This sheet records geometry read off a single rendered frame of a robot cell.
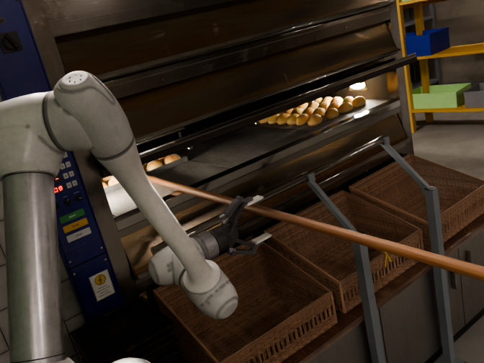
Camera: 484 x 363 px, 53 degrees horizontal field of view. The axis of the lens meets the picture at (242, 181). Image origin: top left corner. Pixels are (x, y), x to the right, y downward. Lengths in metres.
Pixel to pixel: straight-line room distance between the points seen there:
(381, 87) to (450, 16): 5.89
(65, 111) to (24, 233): 0.25
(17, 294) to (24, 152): 0.28
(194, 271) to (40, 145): 0.48
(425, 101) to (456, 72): 2.55
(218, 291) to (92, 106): 0.58
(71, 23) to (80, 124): 0.89
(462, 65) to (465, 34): 0.48
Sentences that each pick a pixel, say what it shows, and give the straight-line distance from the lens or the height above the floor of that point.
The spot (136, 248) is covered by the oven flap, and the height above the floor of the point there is 1.04.
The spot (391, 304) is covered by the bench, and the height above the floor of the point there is 0.52.
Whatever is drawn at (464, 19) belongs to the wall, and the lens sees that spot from 8.79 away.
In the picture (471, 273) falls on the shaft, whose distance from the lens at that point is 1.18.
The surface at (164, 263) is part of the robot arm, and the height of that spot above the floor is 1.22.
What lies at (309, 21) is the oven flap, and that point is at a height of 1.73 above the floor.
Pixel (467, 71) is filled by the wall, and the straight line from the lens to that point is 8.91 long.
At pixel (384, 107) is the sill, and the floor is 1.17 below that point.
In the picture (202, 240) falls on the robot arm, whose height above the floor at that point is 1.23.
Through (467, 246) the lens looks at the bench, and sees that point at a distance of 2.68.
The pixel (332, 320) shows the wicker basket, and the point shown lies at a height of 0.61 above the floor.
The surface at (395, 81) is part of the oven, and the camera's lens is 3.00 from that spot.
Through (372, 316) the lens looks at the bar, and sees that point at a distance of 2.09.
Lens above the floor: 1.80
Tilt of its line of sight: 18 degrees down
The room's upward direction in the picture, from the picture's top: 13 degrees counter-clockwise
